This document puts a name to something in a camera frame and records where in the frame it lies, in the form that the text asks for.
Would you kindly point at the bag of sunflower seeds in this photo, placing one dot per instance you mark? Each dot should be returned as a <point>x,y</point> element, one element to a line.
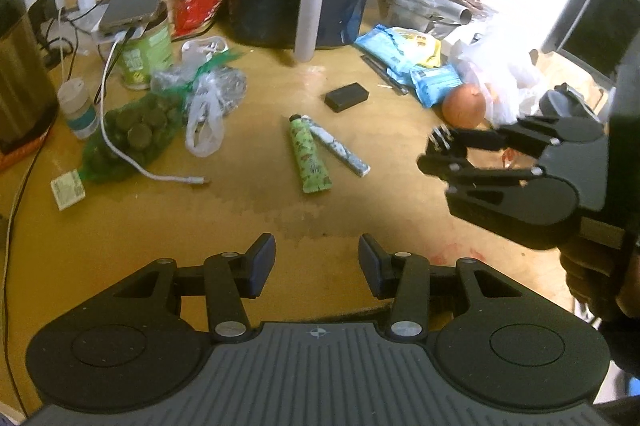
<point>231,86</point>

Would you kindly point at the ribbed metal kettle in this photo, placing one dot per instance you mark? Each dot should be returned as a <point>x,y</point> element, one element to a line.
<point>22,71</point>

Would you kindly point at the grey smartphone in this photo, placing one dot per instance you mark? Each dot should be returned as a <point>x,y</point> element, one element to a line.
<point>134,1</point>

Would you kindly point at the person's right hand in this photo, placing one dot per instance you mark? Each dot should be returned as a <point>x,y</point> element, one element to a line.
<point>590,276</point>

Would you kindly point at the yellow cartoon packet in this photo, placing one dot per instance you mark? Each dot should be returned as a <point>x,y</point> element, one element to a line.
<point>423,48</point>

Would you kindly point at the green labelled tub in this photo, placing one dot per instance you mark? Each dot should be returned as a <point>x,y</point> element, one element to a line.
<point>145,57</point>

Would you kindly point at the white power bank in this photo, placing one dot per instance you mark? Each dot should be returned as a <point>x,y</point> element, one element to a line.
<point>107,36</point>

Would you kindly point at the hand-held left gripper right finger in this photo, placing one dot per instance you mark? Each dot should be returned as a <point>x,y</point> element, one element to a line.
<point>371,263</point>

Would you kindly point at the white marbled tube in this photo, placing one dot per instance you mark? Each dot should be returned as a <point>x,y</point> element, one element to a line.
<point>345,154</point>

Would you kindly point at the black rectangular box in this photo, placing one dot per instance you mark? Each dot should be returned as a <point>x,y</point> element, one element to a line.
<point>346,97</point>

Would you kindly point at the white plastic bag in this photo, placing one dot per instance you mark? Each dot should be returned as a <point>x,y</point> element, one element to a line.
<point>505,76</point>

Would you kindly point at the small bottle with white cap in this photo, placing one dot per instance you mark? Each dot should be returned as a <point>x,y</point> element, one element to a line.
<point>77,111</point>

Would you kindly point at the clear plastic bag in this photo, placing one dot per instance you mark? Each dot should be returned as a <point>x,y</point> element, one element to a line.
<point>205,142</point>

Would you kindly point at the small yellow-green sachet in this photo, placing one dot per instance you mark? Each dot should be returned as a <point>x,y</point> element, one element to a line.
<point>68,190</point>

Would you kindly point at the black power adapter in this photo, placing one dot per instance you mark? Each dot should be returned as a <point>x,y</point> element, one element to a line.
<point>44,11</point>

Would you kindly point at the black computer monitor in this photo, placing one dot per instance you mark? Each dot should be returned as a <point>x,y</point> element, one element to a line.
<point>595,16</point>

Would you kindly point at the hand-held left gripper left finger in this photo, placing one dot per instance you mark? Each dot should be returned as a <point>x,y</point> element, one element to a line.
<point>262,263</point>

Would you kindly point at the white crumpled wrapper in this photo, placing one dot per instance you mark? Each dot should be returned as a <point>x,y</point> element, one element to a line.
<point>205,48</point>

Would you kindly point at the black pen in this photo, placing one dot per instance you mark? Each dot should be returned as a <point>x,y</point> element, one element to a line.
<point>382,73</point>

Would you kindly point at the blue packet with barcode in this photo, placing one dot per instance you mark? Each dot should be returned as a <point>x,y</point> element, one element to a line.
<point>435,82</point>

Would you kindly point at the aluminium foil roll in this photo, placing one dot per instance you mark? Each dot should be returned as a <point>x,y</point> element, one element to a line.
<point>450,13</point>

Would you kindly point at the blue wet wipes packet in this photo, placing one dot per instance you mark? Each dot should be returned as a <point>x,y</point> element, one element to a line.
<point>380,46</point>

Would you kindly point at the green mesh bag of discs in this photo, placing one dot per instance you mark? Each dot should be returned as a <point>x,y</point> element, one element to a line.
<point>135,127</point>

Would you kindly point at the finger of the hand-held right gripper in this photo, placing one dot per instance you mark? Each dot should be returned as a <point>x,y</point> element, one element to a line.
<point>450,166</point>
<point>480,138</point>

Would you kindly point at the green patterned tube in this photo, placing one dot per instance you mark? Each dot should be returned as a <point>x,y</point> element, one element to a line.
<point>309,156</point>

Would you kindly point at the wooden toothpick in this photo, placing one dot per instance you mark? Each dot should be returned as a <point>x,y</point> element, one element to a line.
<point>386,86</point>

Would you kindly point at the orange kettle base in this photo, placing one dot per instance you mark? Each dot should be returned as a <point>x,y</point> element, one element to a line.
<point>25,151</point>

